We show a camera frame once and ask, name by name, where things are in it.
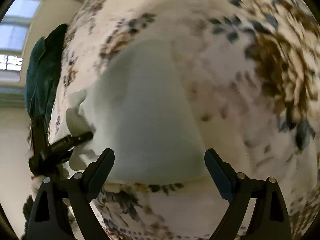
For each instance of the teal pillow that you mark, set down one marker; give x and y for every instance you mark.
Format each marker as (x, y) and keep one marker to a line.
(37, 80)

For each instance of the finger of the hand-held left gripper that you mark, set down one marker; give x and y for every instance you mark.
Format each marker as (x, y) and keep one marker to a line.
(73, 140)

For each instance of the light green pants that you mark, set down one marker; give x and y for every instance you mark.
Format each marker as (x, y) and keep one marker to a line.
(150, 130)

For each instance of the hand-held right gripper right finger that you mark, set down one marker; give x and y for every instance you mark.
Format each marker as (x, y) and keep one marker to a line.
(220, 177)

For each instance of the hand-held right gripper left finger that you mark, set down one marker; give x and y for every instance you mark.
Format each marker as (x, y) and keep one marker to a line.
(100, 178)

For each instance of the window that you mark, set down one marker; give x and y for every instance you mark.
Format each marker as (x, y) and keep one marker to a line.
(17, 30)

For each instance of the bed with floral sheet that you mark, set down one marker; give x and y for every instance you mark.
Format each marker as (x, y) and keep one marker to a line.
(225, 80)

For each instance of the folded dark teal blanket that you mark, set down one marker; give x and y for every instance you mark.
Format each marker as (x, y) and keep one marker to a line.
(58, 36)

